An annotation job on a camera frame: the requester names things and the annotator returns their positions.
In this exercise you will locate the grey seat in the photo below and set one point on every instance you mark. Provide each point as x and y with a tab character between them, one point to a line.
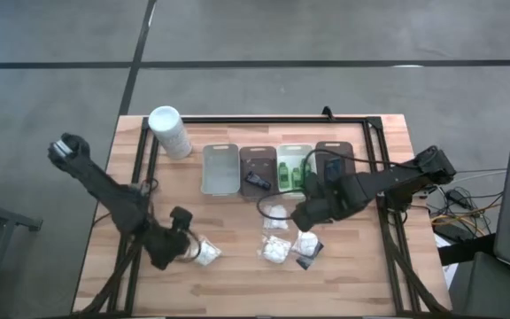
494	292

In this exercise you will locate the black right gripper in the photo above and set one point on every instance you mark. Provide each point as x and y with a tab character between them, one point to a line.
326	206

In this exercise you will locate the grey plastic storage bin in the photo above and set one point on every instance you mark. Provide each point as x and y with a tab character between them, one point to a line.
341	150
264	161

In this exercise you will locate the dark flat packet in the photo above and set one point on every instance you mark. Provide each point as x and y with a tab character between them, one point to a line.
306	263

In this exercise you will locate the white cylindrical wipes canister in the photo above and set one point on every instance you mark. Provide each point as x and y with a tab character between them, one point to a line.
168	128

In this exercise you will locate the black table-edge mount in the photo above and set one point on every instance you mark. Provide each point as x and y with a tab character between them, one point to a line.
328	113

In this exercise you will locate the black aluminium rig frame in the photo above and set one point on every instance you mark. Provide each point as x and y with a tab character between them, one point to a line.
259	119

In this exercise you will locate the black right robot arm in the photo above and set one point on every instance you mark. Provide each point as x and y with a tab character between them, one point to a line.
392	177

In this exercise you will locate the black power adapter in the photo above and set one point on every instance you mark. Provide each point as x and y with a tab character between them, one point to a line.
454	196

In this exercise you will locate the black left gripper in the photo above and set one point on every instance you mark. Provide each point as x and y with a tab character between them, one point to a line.
166	248

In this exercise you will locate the cotton balls and swabs bag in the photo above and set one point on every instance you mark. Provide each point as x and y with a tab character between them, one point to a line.
306	243

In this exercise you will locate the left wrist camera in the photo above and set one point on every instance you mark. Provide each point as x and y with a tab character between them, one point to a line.
180	218

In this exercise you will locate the blue packet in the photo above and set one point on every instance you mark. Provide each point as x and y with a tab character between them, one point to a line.
332	170

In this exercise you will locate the green plastic bottle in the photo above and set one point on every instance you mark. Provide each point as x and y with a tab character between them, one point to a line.
297	178
306	167
283	175

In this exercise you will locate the clear bag of white cotton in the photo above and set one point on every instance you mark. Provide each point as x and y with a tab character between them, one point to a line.
276	216
208	254
275	250

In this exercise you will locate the light plastic storage bin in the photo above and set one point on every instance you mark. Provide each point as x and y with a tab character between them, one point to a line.
219	173
290	153

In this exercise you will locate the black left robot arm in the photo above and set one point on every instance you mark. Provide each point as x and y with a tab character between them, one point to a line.
104	186

